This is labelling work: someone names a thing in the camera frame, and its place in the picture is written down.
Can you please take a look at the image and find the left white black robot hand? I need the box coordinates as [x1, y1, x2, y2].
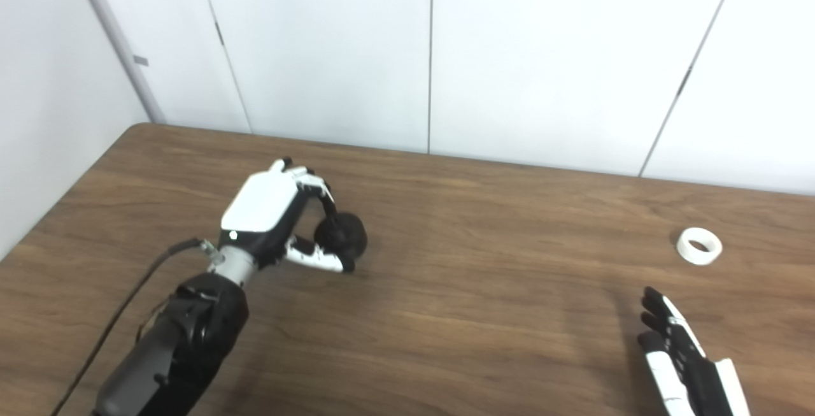
[219, 157, 356, 275]

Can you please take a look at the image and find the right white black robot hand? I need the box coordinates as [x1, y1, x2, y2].
[637, 286, 752, 416]

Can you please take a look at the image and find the round black plastic part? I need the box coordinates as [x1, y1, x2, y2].
[315, 212, 369, 262]

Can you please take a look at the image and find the white plastic ring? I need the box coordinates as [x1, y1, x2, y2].
[676, 227, 724, 266]

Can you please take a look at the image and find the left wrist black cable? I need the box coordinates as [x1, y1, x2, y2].
[50, 238, 223, 416]

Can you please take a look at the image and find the left arm thin black wire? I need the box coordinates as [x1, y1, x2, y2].
[136, 305, 169, 343]

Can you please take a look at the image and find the grey wall corner strip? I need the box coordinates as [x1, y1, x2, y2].
[67, 0, 167, 125]

